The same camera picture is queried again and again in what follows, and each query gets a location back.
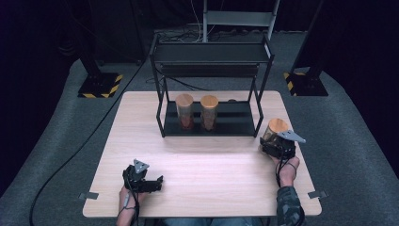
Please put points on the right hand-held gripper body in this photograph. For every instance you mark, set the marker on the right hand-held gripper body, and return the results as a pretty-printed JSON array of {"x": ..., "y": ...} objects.
[{"x": 284, "y": 146}]

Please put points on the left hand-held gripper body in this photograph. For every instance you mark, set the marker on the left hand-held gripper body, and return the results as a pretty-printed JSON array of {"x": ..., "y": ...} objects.
[{"x": 135, "y": 179}]

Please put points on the glass jar with brown snacks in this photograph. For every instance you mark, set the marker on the glass jar with brown snacks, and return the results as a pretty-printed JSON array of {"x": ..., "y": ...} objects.
[{"x": 273, "y": 128}]

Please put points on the black metal shelf rack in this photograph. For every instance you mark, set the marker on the black metal shelf rack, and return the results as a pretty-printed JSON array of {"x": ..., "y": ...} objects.
[{"x": 232, "y": 121}]

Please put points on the glass jar with orange wooden lid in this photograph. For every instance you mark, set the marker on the glass jar with orange wooden lid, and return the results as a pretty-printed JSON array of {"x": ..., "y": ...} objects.
[{"x": 209, "y": 112}]

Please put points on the glass jar with pale wooden lid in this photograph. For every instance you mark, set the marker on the glass jar with pale wooden lid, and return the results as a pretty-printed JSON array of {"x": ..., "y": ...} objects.
[{"x": 185, "y": 111}]

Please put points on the person's left hand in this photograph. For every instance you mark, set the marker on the person's left hand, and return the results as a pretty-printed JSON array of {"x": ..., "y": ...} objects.
[{"x": 130, "y": 201}]

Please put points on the person's right hand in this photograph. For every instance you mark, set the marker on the person's right hand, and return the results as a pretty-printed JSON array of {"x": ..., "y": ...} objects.
[{"x": 288, "y": 171}]

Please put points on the grey metal table clip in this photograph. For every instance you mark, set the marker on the grey metal table clip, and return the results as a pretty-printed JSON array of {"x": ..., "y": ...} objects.
[
  {"x": 317, "y": 194},
  {"x": 88, "y": 196}
]

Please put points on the black stand with striped base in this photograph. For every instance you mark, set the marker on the black stand with striped base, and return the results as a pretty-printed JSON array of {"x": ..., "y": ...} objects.
[
  {"x": 100, "y": 84},
  {"x": 306, "y": 83}
]

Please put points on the person's blue jeans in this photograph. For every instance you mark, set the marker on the person's blue jeans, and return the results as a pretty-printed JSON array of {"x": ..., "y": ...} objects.
[{"x": 219, "y": 222}]

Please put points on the grey metal frame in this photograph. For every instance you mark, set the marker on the grey metal frame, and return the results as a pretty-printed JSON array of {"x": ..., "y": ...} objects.
[{"x": 238, "y": 18}]

